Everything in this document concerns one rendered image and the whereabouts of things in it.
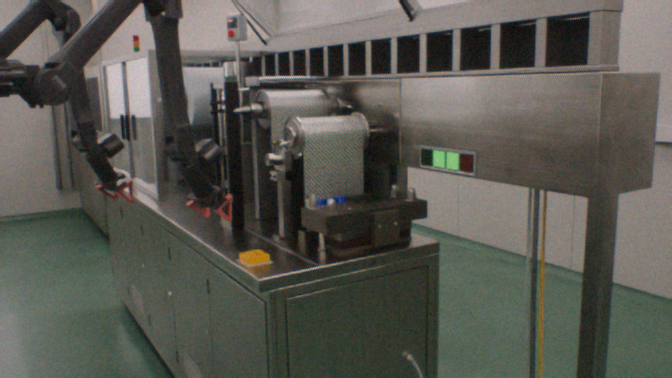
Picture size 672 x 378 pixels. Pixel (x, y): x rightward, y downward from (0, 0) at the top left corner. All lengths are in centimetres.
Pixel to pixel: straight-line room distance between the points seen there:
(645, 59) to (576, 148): 263
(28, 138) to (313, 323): 583
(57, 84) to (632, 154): 136
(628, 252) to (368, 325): 269
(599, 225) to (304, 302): 84
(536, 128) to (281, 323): 88
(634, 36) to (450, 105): 249
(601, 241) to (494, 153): 37
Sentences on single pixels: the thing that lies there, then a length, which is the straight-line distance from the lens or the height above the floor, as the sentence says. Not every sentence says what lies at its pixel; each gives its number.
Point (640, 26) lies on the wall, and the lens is 412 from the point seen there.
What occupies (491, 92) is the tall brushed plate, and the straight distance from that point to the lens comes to 165.
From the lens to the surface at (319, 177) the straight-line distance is 190.
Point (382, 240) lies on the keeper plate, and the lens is 182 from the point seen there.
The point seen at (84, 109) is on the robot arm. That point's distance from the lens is 198.
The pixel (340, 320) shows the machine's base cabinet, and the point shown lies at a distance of 176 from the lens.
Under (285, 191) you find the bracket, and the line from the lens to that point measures 194.
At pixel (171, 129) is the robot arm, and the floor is 131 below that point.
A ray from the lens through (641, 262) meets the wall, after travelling 421.
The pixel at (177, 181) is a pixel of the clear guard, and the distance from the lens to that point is 280.
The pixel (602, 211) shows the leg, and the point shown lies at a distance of 166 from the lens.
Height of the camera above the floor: 142
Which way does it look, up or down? 10 degrees down
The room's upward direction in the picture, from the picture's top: 1 degrees counter-clockwise
